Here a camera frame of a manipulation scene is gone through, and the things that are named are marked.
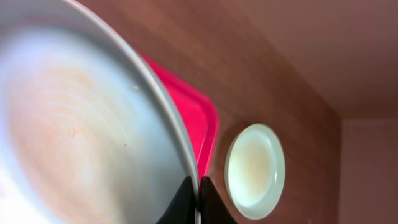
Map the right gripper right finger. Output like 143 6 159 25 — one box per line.
199 176 237 224

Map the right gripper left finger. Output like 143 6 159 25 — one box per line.
156 176 196 224

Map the light blue plate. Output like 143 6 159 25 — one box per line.
1 1 199 223
224 123 285 220

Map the red plastic tray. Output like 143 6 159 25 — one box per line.
142 55 220 179

